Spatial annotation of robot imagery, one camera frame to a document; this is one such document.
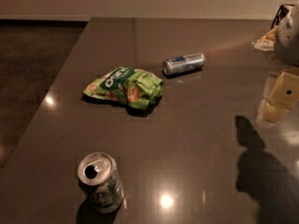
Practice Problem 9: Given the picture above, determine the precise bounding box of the silver blue energy drink can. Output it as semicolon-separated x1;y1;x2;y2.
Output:
163;53;206;76

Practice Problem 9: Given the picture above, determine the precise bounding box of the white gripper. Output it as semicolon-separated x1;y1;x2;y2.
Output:
257;3;299;124

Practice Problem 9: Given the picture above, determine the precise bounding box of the white crumpled wrapper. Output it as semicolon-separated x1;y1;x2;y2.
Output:
253;26;278;51

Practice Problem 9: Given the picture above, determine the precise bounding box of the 7up can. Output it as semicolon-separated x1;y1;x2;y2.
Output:
78;152;124;214

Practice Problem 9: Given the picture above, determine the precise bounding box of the green rice chip bag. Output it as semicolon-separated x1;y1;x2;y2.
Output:
83;66;164;110

